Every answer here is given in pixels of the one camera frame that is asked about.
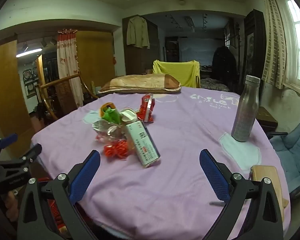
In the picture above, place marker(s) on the light wooden box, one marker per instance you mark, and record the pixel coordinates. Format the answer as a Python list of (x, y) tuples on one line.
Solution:
[(267, 172)]

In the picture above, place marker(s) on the green wrapper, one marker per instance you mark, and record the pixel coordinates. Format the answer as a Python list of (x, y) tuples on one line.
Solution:
[(110, 115)]

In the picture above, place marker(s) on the striped beige curtain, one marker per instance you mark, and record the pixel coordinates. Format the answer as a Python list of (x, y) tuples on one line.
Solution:
[(272, 55)]

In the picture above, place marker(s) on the yellow cloth on chair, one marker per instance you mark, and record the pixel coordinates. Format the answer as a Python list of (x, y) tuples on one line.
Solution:
[(177, 72)]

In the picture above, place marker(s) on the dark patterned bedding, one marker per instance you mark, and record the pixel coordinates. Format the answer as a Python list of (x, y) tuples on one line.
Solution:
[(215, 83)]

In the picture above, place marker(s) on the silver metal bottle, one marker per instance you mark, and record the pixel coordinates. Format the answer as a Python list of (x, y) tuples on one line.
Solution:
[(245, 115)]

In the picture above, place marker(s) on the white and blue carton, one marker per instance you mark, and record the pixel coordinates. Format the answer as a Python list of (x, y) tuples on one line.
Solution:
[(142, 145)]

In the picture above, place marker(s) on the red floral curtain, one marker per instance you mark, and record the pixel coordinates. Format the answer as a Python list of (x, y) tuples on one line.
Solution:
[(67, 62)]

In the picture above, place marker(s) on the orange mesh net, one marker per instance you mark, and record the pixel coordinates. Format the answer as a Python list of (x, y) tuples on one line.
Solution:
[(115, 150)]

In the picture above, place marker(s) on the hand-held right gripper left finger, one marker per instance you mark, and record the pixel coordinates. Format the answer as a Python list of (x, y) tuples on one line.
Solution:
[(85, 177)]

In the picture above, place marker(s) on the framed wall scroll painting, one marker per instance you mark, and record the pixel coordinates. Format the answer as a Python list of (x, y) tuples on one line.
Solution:
[(252, 45)]

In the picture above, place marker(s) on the red snack packet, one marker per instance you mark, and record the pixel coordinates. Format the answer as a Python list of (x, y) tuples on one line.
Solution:
[(146, 110)]

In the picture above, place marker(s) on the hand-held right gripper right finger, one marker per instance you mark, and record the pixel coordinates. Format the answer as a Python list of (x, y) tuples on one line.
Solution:
[(215, 177)]

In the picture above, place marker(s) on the dark wooden side table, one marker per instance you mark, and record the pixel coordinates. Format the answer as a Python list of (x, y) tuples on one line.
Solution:
[(266, 117)]

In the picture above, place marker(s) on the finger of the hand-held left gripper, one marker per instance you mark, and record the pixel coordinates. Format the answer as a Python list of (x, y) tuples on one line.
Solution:
[(27, 156), (8, 138)]

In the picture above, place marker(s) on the wooden door panel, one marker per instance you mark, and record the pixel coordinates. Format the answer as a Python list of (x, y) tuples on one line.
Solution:
[(5, 92), (95, 62)]

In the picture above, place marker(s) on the person's left hand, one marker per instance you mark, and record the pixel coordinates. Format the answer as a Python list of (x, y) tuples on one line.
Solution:
[(12, 202)]

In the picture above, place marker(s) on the white paper cup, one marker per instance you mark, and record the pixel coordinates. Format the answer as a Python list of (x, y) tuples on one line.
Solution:
[(127, 116)]

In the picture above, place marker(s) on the silver foil wrapper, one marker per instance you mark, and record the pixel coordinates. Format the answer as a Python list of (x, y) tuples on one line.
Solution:
[(100, 126)]

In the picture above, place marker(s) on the clear plastic wrapper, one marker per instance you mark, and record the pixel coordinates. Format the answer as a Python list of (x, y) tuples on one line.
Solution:
[(112, 133)]

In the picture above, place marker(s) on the orange snack packet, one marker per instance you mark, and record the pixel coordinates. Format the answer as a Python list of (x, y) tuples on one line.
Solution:
[(107, 104)]

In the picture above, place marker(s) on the brown and gold pillow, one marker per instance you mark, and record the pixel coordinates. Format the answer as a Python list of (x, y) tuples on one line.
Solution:
[(140, 83)]

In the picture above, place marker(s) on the dark brown wardrobe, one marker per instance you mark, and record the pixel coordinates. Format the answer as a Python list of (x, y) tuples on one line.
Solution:
[(140, 60)]

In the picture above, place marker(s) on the white hanging sheet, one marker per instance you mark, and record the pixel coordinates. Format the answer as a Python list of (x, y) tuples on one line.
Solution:
[(197, 51)]

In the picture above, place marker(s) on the curved wooden armchair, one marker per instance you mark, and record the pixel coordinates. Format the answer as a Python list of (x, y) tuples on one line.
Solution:
[(60, 80)]

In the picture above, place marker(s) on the blue cushioned chair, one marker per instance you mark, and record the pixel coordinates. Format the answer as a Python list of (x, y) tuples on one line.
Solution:
[(295, 150)]

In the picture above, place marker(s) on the beige hanging jacket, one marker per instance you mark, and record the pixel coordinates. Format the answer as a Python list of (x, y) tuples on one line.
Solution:
[(137, 32)]

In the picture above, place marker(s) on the fluorescent tube light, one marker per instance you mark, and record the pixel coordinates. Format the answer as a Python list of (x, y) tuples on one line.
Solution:
[(27, 52)]

